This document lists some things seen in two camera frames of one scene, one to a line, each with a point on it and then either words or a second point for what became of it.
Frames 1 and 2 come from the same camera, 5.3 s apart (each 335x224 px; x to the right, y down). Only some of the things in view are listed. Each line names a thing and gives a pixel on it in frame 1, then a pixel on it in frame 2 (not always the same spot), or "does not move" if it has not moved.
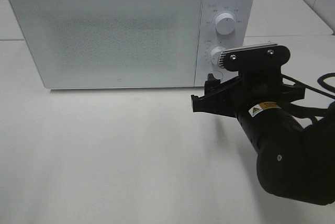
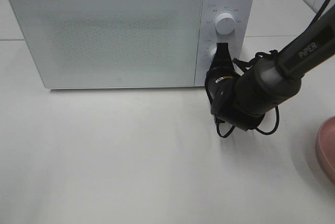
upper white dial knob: x=225 y=23 does not move
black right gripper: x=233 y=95 to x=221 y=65
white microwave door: x=111 y=37 does not move
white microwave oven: x=138 y=30 does not move
